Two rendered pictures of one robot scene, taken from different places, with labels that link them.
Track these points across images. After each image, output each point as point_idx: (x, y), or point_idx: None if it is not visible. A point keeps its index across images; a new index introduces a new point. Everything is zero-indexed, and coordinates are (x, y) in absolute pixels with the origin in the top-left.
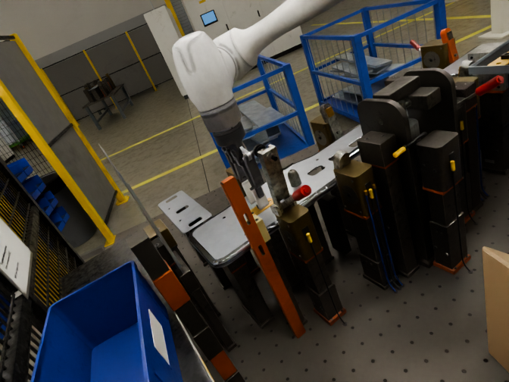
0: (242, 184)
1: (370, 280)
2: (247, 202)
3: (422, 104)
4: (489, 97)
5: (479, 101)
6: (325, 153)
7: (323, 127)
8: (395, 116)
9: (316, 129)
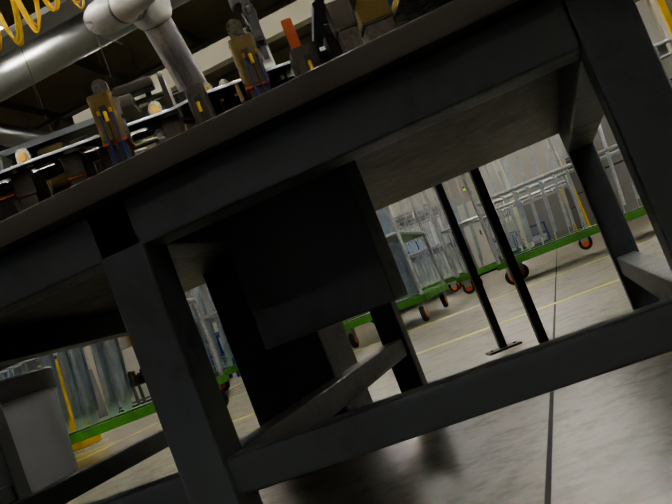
0: (268, 46)
1: None
2: (276, 70)
3: (139, 107)
4: (21, 205)
5: (19, 208)
6: (166, 113)
7: (119, 102)
8: (170, 90)
9: (116, 103)
